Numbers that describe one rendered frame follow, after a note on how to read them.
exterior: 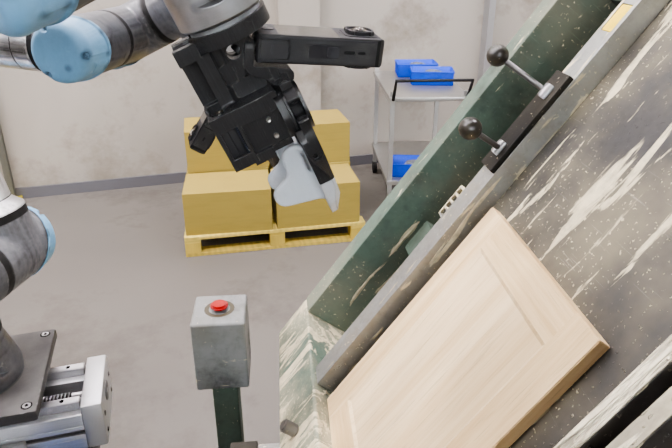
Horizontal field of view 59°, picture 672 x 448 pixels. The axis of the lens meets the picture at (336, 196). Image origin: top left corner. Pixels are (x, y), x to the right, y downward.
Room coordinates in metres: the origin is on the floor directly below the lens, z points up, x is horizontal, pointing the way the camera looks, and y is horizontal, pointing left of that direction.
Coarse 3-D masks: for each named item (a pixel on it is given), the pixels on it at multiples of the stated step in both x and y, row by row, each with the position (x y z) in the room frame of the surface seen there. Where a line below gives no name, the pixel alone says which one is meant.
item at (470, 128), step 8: (464, 120) 0.93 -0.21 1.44; (472, 120) 0.92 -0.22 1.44; (464, 128) 0.92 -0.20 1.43; (472, 128) 0.91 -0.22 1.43; (480, 128) 0.92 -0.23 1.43; (464, 136) 0.92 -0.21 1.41; (472, 136) 0.91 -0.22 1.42; (480, 136) 0.94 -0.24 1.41; (496, 144) 0.97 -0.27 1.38; (504, 144) 0.98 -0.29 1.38; (496, 152) 0.98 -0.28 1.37
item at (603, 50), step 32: (640, 0) 0.98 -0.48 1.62; (608, 32) 0.99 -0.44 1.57; (640, 32) 0.98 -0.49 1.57; (576, 64) 1.00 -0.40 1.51; (608, 64) 0.98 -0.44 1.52; (576, 96) 0.97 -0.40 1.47; (544, 128) 0.97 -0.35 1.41; (512, 160) 0.97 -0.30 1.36; (480, 192) 0.96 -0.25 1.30; (448, 224) 0.97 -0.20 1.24; (416, 256) 0.98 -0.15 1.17; (448, 256) 0.96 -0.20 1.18; (384, 288) 0.99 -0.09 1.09; (416, 288) 0.95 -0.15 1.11; (384, 320) 0.95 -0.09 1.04; (352, 352) 0.94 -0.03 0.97; (320, 384) 0.94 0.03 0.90
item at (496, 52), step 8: (496, 48) 1.03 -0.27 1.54; (504, 48) 1.03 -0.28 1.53; (488, 56) 1.03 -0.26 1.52; (496, 56) 1.02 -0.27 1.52; (504, 56) 1.02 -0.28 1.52; (496, 64) 1.03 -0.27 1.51; (512, 64) 1.02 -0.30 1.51; (520, 72) 1.01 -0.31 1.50; (528, 80) 1.01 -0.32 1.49; (536, 80) 1.01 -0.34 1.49; (544, 88) 0.99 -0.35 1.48; (552, 88) 0.99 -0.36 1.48; (544, 96) 0.98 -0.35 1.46
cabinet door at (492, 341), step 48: (480, 240) 0.89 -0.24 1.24; (432, 288) 0.90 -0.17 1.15; (480, 288) 0.80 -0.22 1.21; (528, 288) 0.71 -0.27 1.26; (384, 336) 0.91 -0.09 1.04; (432, 336) 0.80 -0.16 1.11; (480, 336) 0.72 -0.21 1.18; (528, 336) 0.65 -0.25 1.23; (576, 336) 0.59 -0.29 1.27; (384, 384) 0.81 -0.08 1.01; (432, 384) 0.72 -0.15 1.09; (480, 384) 0.65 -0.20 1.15; (528, 384) 0.59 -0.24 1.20; (336, 432) 0.81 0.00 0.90; (384, 432) 0.72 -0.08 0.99; (432, 432) 0.65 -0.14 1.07; (480, 432) 0.58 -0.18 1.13
